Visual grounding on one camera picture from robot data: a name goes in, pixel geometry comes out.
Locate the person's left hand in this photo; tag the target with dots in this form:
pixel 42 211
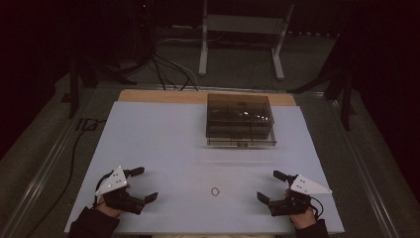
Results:
pixel 109 210

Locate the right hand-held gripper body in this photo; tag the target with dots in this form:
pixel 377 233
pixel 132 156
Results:
pixel 305 186

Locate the person's right hand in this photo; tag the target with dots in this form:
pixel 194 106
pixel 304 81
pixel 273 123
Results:
pixel 302 220

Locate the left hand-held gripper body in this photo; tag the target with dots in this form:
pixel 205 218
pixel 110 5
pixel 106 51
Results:
pixel 114 182

